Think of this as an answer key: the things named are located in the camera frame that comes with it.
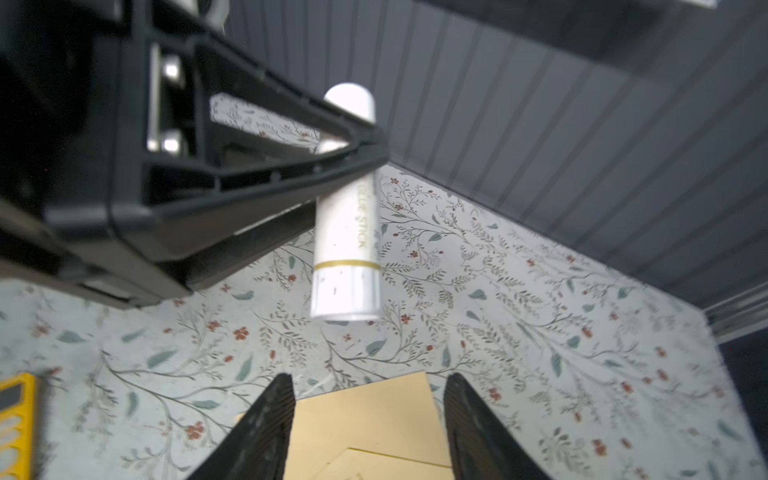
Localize manila paper envelope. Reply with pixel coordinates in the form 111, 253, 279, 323
233, 370, 457, 480

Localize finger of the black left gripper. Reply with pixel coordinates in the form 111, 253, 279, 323
183, 201, 316, 291

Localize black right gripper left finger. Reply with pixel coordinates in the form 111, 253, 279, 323
189, 373, 296, 480

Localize yellow calculator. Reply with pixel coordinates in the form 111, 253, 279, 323
1, 373, 39, 480

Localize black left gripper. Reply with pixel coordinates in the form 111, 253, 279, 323
1, 1, 388, 309

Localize white glue stick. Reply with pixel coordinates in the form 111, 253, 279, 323
309, 82, 384, 323

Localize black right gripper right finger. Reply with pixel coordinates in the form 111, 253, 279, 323
443, 373, 548, 480

